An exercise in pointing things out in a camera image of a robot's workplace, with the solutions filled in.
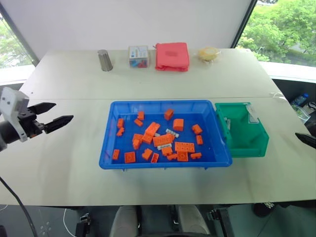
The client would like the orange box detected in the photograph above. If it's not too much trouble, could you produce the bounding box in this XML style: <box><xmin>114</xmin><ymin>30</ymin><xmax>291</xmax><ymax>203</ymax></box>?
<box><xmin>172</xmin><ymin>118</ymin><xmax>185</xmax><ymax>132</ymax></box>

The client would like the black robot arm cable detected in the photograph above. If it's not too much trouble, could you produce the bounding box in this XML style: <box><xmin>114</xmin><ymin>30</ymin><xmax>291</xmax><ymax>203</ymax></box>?
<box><xmin>0</xmin><ymin>176</ymin><xmax>38</xmax><ymax>237</ymax></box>

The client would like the white clip at table edge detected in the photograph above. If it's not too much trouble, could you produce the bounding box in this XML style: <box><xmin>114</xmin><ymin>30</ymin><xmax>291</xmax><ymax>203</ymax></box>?
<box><xmin>270</xmin><ymin>91</ymin><xmax>285</xmax><ymax>101</ymax></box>

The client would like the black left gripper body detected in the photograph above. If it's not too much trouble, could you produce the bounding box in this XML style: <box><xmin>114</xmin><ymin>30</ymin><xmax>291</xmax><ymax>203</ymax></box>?
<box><xmin>18</xmin><ymin>107</ymin><xmax>46</xmax><ymax>139</ymax></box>

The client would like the yellow item in clear bag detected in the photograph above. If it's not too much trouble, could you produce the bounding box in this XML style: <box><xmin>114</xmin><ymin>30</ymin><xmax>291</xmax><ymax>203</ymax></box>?
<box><xmin>197</xmin><ymin>47</ymin><xmax>221</xmax><ymax>64</ymax></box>

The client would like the white cable under table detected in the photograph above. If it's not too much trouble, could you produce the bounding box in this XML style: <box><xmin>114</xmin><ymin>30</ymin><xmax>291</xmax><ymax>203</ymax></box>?
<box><xmin>62</xmin><ymin>208</ymin><xmax>75</xmax><ymax>236</ymax></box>

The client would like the grey metal cup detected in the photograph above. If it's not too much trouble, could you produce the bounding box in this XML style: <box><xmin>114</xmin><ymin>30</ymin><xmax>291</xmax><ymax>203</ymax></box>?
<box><xmin>97</xmin><ymin>49</ymin><xmax>114</xmax><ymax>72</ymax></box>

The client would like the orange plastic toy brick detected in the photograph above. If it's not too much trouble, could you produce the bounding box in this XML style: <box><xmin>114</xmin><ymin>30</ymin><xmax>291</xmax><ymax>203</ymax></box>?
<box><xmin>153</xmin><ymin>135</ymin><xmax>174</xmax><ymax>147</ymax></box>
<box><xmin>174</xmin><ymin>142</ymin><xmax>196</xmax><ymax>153</ymax></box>

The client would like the water bottle with blue cap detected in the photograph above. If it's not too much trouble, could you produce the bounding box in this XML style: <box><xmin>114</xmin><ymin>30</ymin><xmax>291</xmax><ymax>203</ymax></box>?
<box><xmin>292</xmin><ymin>93</ymin><xmax>310</xmax><ymax>107</ymax></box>

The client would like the green plastic bin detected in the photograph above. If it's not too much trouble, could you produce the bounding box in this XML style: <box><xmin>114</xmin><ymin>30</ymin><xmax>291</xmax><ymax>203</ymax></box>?
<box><xmin>214</xmin><ymin>102</ymin><xmax>270</xmax><ymax>158</ymax></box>

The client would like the grey rounded shape under table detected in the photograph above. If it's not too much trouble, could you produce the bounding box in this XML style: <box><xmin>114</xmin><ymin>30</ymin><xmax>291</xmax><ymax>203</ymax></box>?
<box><xmin>177</xmin><ymin>204</ymin><xmax>211</xmax><ymax>236</ymax></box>
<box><xmin>112</xmin><ymin>205</ymin><xmax>142</xmax><ymax>237</ymax></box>

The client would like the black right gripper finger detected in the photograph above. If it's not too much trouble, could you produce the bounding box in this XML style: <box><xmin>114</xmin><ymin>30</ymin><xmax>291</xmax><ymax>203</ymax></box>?
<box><xmin>295</xmin><ymin>132</ymin><xmax>316</xmax><ymax>149</ymax></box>

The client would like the blue plastic tray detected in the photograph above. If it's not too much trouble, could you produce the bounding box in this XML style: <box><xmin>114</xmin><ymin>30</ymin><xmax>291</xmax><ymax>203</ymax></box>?
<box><xmin>98</xmin><ymin>99</ymin><xmax>233</xmax><ymax>171</ymax></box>

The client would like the dark window frame bar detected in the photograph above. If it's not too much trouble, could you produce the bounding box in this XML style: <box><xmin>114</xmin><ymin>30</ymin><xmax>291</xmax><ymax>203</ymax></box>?
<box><xmin>230</xmin><ymin>0</ymin><xmax>259</xmax><ymax>49</ymax></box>
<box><xmin>0</xmin><ymin>4</ymin><xmax>40</xmax><ymax>67</ymax></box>

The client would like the black shoe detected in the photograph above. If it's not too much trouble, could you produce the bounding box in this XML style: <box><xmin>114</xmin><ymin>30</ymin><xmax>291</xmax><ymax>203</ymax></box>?
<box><xmin>252</xmin><ymin>201</ymin><xmax>277</xmax><ymax>218</ymax></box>

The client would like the red fabric pouch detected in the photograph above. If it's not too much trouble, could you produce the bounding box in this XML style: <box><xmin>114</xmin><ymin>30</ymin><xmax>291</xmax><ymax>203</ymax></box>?
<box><xmin>154</xmin><ymin>42</ymin><xmax>191</xmax><ymax>73</ymax></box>

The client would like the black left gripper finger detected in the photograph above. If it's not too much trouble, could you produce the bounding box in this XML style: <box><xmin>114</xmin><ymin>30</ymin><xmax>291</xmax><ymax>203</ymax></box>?
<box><xmin>27</xmin><ymin>102</ymin><xmax>57</xmax><ymax>115</ymax></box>
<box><xmin>44</xmin><ymin>115</ymin><xmax>74</xmax><ymax>135</ymax></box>

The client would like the clear box of cards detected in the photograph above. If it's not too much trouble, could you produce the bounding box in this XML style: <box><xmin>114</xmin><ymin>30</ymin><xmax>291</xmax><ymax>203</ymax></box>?
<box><xmin>127</xmin><ymin>45</ymin><xmax>151</xmax><ymax>69</ymax></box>

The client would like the black table leg bracket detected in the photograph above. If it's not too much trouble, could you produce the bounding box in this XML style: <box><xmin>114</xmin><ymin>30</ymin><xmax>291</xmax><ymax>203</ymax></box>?
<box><xmin>206</xmin><ymin>208</ymin><xmax>236</xmax><ymax>237</ymax></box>
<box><xmin>75</xmin><ymin>213</ymin><xmax>91</xmax><ymax>237</ymax></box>

